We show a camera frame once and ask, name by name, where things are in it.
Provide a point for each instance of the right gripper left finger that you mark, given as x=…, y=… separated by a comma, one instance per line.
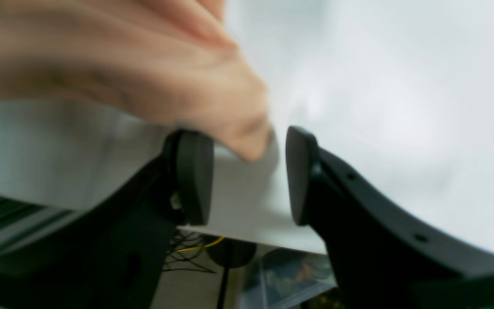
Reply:
x=111, y=256

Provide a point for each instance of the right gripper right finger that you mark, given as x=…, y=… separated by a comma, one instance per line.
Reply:
x=382, y=257

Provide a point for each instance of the peach t-shirt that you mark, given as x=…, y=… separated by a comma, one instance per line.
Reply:
x=168, y=62

